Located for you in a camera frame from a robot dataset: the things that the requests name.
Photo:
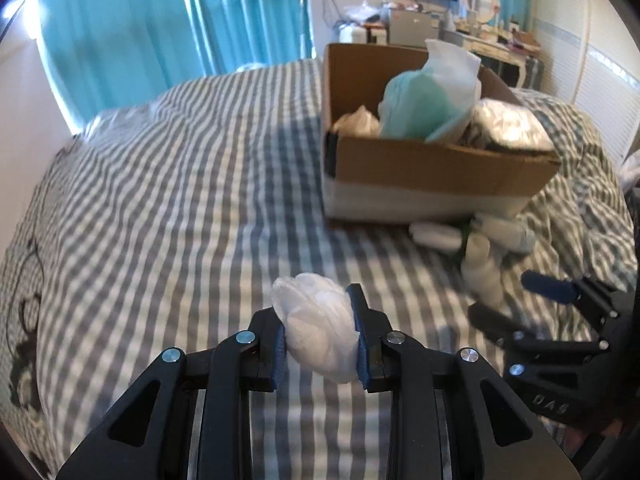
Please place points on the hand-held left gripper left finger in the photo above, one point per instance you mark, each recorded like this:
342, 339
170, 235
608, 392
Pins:
278, 360

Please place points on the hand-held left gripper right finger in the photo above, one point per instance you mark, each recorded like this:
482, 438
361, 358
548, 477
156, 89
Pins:
358, 320

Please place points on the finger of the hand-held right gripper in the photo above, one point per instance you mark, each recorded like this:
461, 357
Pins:
492, 321
547, 285

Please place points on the white soft plastic-wrapped pad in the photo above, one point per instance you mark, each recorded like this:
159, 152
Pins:
317, 327

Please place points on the brown cardboard box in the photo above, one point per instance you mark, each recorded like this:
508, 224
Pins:
425, 180

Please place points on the silver grey soft packet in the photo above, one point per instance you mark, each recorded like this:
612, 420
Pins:
515, 127

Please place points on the crumpled white soft packet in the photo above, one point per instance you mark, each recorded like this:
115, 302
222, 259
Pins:
357, 122

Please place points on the teal soft packet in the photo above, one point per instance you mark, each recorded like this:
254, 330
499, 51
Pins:
415, 110

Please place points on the grey white striped blanket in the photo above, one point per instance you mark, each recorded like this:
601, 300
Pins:
175, 200

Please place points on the white plastic bag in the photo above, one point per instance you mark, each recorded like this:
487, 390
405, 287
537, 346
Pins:
457, 72

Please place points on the white dressing table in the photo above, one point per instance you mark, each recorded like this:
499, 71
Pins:
500, 52

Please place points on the white box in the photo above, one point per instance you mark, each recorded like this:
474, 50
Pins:
352, 35

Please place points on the silver laptop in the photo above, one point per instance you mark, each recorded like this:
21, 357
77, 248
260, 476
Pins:
412, 27

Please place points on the teal curtain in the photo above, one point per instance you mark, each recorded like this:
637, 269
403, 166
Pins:
150, 25

